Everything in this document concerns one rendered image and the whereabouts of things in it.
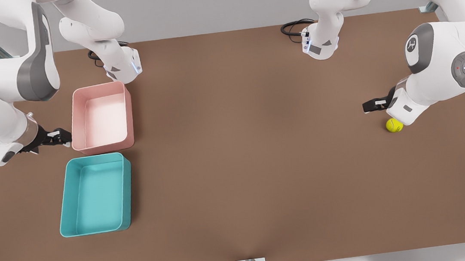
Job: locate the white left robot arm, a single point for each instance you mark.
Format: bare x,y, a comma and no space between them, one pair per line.
443,43

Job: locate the yellow tennis ball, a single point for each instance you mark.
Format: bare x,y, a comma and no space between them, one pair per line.
394,125

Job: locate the pink plastic tray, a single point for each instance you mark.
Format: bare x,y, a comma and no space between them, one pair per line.
101,117

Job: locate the teal plastic tray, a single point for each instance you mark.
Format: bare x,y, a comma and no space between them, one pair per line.
95,194

